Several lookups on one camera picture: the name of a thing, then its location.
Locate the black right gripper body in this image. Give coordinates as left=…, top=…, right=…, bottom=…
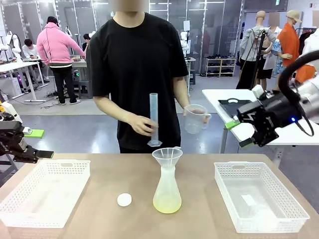
left=236, top=93, right=300, bottom=148

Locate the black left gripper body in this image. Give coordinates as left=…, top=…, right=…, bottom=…
left=0, top=112, right=38, bottom=163

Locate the clear plastic measuring beaker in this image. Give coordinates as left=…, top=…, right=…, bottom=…
left=183, top=104, right=212, bottom=135

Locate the clear plastic graduated cylinder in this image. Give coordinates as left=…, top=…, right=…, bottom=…
left=147, top=93, right=163, bottom=147

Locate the white round cap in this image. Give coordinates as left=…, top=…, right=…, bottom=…
left=117, top=193, right=132, bottom=207

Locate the person's left forearm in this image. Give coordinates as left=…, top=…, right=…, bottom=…
left=172, top=75, right=192, bottom=111

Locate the person's right forearm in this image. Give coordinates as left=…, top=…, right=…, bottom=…
left=94, top=96, right=136, bottom=128

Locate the person's left hand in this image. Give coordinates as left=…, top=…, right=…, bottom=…
left=182, top=104, right=210, bottom=124

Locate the person's right hand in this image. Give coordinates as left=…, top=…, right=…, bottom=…
left=129, top=115, right=160, bottom=136

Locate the black tray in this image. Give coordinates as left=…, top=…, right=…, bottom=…
left=217, top=98, right=253, bottom=118

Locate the white perforated plastic basket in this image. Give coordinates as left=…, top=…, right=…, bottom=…
left=214, top=161, right=311, bottom=234
left=0, top=159, right=91, bottom=229

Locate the white shoe rack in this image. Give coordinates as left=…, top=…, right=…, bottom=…
left=205, top=57, right=237, bottom=77

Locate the standing person in pale top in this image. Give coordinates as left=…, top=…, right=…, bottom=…
left=256, top=11, right=284, bottom=92

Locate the black tripod stand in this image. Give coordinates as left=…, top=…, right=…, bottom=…
left=248, top=27, right=269, bottom=91

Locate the grey step stool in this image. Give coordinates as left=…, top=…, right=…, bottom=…
left=78, top=79, right=93, bottom=100

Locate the long white desk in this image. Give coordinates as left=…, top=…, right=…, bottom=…
left=0, top=61, right=47, bottom=103

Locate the translucent plastic funnel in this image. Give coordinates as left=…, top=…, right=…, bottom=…
left=152, top=147, right=184, bottom=173

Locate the mannequin in orange jacket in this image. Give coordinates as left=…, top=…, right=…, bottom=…
left=270, top=9, right=315, bottom=85

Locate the mannequin in grey jacket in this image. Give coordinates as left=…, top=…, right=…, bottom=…
left=236, top=10, right=278, bottom=90

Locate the seated person in white shirt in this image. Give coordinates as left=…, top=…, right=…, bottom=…
left=21, top=38, right=50, bottom=84

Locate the mannequin with orange trousers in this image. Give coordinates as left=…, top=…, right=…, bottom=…
left=303, top=24, right=319, bottom=65

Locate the person in pink hoodie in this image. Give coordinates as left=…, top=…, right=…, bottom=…
left=36, top=15, right=87, bottom=106

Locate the translucent plastic conical flask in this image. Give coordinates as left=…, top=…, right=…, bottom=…
left=153, top=165, right=182, bottom=214

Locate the seated person in black shirt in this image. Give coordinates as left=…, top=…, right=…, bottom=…
left=81, top=33, right=92, bottom=52

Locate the person in black t-shirt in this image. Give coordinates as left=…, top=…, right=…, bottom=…
left=86, top=0, right=189, bottom=154

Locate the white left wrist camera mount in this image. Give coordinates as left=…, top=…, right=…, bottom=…
left=1, top=101, right=22, bottom=123

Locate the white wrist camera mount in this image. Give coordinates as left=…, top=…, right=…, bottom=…
left=251, top=84, right=272, bottom=101
left=1, top=101, right=22, bottom=123

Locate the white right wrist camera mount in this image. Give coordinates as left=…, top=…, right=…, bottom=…
left=251, top=84, right=272, bottom=101

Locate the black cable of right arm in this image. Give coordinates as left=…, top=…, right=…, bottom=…
left=277, top=49, right=319, bottom=137

